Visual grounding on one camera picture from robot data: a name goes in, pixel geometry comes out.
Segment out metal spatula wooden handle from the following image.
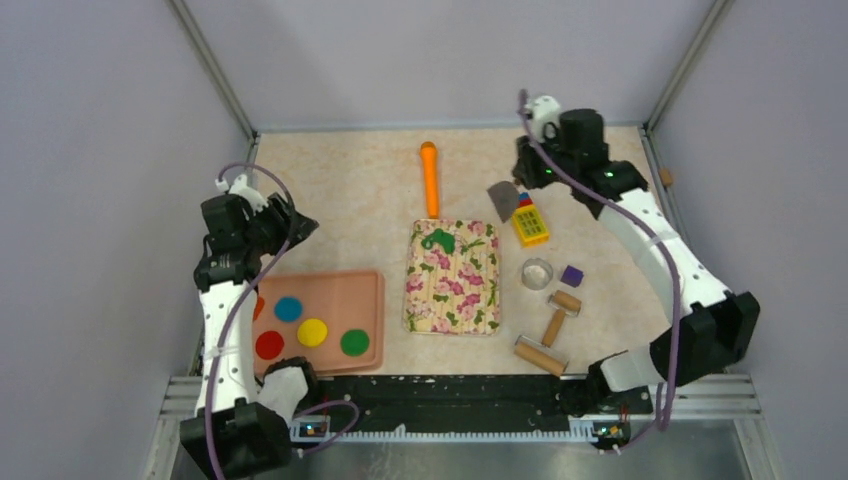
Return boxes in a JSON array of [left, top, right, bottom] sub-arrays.
[[486, 181, 520, 223]]

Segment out green dough scrap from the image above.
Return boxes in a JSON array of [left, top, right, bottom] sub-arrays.
[[421, 228, 456, 255]]

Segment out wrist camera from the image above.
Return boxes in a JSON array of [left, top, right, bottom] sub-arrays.
[[524, 95, 562, 143], [215, 173, 269, 213]]

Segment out yellow dough disc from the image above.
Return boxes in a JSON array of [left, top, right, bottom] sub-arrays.
[[296, 318, 329, 348]]

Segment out pink plastic tray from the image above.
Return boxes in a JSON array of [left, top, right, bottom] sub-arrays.
[[253, 269, 385, 377]]

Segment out small wooden knob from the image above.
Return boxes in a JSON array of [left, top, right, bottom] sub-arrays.
[[658, 168, 674, 188]]

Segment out green dough disc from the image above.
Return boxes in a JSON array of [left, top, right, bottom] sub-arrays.
[[340, 329, 371, 357]]

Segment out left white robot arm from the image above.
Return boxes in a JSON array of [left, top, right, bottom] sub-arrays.
[[180, 194, 321, 479]]

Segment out blue dough disc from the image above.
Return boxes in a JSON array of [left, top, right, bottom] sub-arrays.
[[273, 296, 303, 323]]

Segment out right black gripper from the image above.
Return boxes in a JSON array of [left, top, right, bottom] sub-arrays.
[[516, 125, 579, 190]]

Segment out orange toy microphone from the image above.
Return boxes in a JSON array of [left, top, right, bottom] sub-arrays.
[[419, 141, 440, 219]]

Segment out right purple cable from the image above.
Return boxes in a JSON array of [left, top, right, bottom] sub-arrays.
[[516, 88, 684, 458]]

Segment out red dough disc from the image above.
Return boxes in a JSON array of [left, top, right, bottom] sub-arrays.
[[254, 330, 285, 361]]

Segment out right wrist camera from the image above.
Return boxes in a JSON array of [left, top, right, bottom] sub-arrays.
[[524, 95, 562, 143]]

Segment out wooden double-ended roller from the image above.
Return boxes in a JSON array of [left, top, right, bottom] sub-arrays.
[[513, 290, 582, 377]]

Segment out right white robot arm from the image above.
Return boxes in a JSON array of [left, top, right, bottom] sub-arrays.
[[512, 105, 761, 412]]

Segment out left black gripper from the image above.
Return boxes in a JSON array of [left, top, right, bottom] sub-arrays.
[[242, 191, 318, 256]]

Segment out round metal cutter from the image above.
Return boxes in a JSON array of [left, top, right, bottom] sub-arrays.
[[521, 258, 553, 291]]

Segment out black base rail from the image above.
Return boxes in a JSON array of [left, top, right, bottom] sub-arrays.
[[298, 374, 654, 441]]

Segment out colourful toy block stack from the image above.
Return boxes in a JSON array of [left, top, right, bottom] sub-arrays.
[[510, 192, 550, 248]]

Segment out purple cube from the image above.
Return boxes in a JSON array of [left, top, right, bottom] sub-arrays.
[[560, 265, 585, 288]]

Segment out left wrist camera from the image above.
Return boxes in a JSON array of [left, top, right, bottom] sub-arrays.
[[215, 173, 269, 213]]

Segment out floral cutting board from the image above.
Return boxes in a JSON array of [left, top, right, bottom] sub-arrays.
[[401, 219, 501, 337]]

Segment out orange dough disc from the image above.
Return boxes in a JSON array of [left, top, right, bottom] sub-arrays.
[[253, 296, 265, 321]]

